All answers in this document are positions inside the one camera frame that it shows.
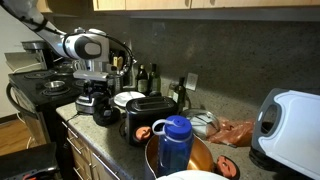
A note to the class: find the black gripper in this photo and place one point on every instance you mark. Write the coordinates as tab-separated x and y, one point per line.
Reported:
97	85

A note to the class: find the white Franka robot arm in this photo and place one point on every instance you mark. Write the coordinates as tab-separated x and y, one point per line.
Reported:
71	46

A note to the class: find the clear glass blender jug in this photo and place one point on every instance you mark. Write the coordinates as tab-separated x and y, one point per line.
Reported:
80	89

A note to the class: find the silver black blender base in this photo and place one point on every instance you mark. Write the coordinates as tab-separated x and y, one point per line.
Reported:
83	106

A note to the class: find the perforated steel utensil holder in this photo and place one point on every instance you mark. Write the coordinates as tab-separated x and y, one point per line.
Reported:
118	85

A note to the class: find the white plate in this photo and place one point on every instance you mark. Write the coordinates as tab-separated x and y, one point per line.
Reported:
128	98

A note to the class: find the wooden spoon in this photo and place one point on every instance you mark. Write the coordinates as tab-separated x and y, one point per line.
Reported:
119	62

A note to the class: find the dark wine bottle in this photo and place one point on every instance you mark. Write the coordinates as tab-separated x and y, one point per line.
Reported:
142	80

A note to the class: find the black two-slot toaster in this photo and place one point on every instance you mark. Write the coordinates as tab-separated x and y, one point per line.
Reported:
150	115

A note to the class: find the green wine bottle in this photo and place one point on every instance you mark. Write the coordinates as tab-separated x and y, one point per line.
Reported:
154	80

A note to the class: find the black stove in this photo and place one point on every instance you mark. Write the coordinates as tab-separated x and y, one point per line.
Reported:
36	88

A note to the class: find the wooden lower cabinets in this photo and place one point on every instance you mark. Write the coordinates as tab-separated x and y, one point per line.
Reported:
83	156

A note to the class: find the wooden cabinets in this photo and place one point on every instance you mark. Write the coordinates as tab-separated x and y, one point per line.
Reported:
156	4
83	156

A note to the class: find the clear glass jar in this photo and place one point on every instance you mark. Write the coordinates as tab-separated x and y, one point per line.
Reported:
171	90

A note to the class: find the dark olive oil bottle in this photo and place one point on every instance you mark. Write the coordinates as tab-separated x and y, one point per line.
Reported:
180	96

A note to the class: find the black robot cart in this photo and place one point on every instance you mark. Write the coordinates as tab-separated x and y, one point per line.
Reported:
26	160

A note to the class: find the glass pan lid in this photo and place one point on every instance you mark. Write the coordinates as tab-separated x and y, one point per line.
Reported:
201	121

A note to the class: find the wooden upper cabinets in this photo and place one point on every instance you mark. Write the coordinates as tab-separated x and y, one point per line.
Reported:
156	4

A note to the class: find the white lidded pot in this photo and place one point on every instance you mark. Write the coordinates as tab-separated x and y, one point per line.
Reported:
191	176

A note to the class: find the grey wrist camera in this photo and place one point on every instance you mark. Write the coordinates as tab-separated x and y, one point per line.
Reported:
95	75

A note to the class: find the white wall outlet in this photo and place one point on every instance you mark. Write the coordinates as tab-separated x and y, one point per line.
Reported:
191	81

